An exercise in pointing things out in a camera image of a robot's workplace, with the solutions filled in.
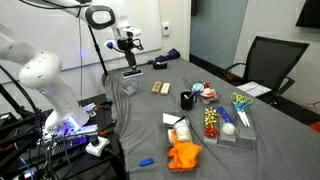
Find blue tube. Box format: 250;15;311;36
217;105;235;125

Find purple folded umbrella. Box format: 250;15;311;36
147;48;181;65

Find blue ribbon spool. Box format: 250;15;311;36
191;82;205;94

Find white tape roll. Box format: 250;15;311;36
221;122;236;136

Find white printed paper sheet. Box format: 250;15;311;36
235;81;273;98

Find white card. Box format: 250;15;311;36
162;112;183;126

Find white whiteboard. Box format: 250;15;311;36
0;0;163;84

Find black mesh office chair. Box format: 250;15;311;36
223;35;310;104

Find black wall television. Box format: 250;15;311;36
295;0;320;29

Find orange cloth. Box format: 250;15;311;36
167;139;203;171

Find white wall thermostat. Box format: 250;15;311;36
161;21;171;37

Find stack of white tape rolls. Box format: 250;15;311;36
172;119;194;144

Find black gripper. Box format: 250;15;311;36
117;37;144;70

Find grey tablecloth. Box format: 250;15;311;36
103;57;320;180

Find black wall panel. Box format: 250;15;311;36
190;0;198;17

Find clear acrylic card holder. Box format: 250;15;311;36
120;78;139;97

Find black tripod pole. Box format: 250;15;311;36
87;24;109;78

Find red gift bow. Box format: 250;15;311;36
203;124;219;139

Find white emergency stop box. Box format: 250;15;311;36
85;135;111;158

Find pens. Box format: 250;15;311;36
184;89;201;100

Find white framed tablet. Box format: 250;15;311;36
121;68;144;79

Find black metal stand legs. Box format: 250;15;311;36
0;64;48;178

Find wooden block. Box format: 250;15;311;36
151;81;163;94
159;82;171;97

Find orange bag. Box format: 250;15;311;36
308;121;320;134

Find gold gift bow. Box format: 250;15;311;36
204;107;219;126

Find small blue eraser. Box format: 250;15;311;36
138;157;155;167

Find black cup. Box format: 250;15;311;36
180;90;198;112

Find green blue scissors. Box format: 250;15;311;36
230;92;254;128

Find clear compartment organizer tray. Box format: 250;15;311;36
202;104;258;151

